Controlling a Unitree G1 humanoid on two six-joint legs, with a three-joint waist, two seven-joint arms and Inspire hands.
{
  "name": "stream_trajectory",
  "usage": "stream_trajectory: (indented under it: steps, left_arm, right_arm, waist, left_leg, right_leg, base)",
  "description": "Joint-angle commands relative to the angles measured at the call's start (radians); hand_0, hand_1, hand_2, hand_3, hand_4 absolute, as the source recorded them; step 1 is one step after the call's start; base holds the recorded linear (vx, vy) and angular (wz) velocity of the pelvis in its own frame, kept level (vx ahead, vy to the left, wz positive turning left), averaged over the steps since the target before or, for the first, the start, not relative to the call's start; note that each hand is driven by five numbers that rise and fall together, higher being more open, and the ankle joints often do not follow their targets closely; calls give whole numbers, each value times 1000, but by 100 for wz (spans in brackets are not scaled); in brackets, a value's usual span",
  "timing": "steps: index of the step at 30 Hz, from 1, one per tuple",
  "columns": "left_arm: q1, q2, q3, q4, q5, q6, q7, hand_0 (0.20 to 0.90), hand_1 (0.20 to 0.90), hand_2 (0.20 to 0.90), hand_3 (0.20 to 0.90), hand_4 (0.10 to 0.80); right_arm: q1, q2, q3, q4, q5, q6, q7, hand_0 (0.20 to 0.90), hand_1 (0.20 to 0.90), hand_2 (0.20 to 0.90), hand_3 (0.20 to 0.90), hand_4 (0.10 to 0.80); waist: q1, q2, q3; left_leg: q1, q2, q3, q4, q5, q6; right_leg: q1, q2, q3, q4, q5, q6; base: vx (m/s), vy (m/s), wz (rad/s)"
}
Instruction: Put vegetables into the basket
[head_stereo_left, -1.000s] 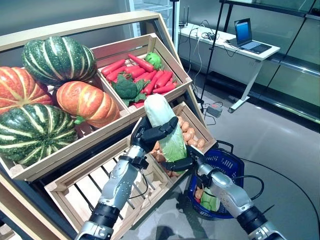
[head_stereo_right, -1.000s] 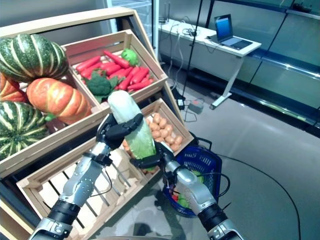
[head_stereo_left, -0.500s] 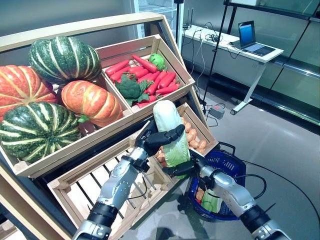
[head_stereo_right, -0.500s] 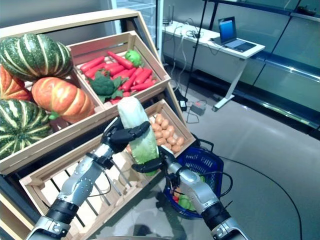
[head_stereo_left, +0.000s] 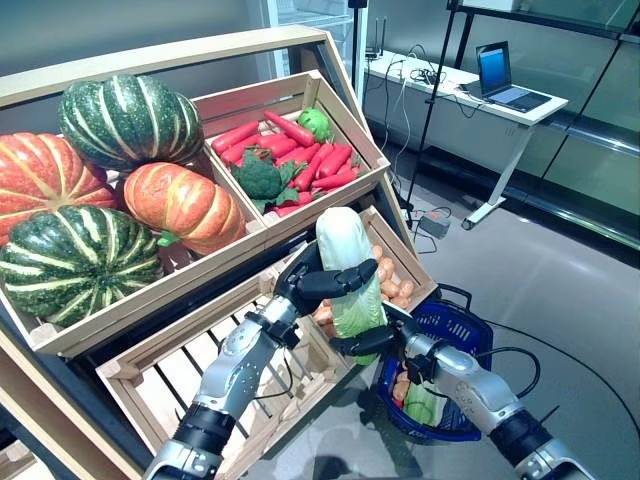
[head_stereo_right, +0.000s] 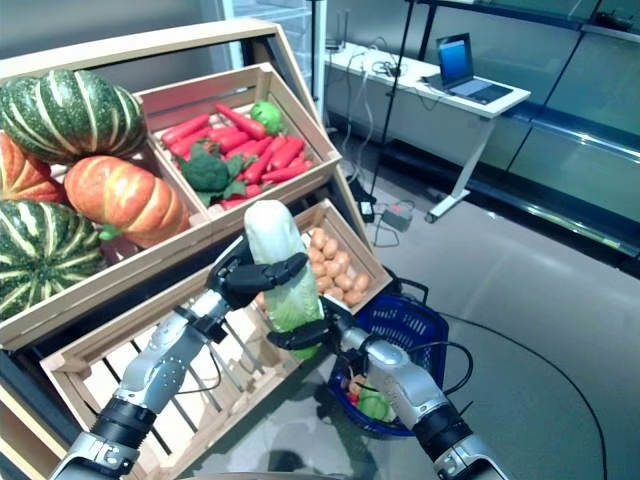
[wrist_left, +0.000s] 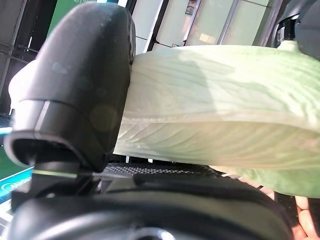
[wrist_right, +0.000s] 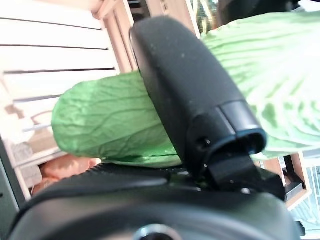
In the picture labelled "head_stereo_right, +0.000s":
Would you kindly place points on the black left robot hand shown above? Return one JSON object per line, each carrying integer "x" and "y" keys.
{"x": 235, "y": 280}

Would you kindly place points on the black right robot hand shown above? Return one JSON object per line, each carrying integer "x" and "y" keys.
{"x": 305, "y": 337}

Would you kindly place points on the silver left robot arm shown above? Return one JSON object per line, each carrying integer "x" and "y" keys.
{"x": 160, "y": 360}

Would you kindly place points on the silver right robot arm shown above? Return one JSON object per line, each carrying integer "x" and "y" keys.
{"x": 400, "y": 380}

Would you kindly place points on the blue plastic shopping basket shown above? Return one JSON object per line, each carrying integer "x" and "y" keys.
{"x": 415, "y": 320}

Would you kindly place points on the brown potato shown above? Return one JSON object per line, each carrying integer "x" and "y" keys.
{"x": 361, "y": 282}
{"x": 331, "y": 245}
{"x": 357, "y": 387}
{"x": 352, "y": 297}
{"x": 320, "y": 234}

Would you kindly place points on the red tomato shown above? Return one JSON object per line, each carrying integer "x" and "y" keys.
{"x": 354, "y": 398}

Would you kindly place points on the wooden crate with potatoes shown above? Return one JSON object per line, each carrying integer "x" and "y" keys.
{"x": 377, "y": 295}

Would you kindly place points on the wooden crate with carrots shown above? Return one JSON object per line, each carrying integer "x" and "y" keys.
{"x": 280, "y": 195}

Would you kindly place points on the large wooden pumpkin crate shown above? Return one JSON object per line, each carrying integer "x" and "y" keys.
{"x": 125, "y": 277}

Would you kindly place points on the dark green broccoli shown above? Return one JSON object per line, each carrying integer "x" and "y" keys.
{"x": 205, "y": 172}

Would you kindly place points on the orange red carrot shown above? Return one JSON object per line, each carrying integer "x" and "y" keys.
{"x": 240, "y": 120}
{"x": 287, "y": 172}
{"x": 287, "y": 152}
{"x": 185, "y": 129}
{"x": 257, "y": 167}
{"x": 227, "y": 139}

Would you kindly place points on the orange pumpkin with green stem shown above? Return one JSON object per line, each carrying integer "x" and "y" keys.
{"x": 125, "y": 195}

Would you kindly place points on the black power adapter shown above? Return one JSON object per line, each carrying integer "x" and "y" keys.
{"x": 368, "y": 209}

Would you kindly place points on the wide wooden slatted crate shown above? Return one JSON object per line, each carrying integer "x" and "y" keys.
{"x": 100, "y": 337}

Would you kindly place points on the grey box with red top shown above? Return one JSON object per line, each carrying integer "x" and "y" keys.
{"x": 397, "y": 216}

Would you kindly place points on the light green round vegetable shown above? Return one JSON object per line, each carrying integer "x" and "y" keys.
{"x": 267, "y": 116}

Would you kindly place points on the green striped pumpkin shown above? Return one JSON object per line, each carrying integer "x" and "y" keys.
{"x": 40, "y": 255}
{"x": 70, "y": 115}

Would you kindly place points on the black tripod stand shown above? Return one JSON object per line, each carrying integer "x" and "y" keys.
{"x": 316, "y": 50}
{"x": 391, "y": 100}

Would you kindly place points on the orange striped pumpkin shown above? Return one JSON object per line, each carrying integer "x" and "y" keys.
{"x": 20, "y": 175}

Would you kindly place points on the wooden display stand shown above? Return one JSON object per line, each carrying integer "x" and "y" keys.
{"x": 150, "y": 55}

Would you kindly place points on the white desk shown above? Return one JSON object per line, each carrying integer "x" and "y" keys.
{"x": 425, "y": 110}

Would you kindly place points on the black router with antennas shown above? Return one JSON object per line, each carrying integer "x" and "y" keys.
{"x": 334, "y": 45}

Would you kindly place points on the white glass door cabinet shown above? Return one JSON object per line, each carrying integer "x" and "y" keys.
{"x": 280, "y": 20}

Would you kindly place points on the open grey laptop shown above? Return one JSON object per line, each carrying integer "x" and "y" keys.
{"x": 455, "y": 57}

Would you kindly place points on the glass display shelving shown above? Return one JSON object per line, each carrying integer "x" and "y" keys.
{"x": 575, "y": 140}

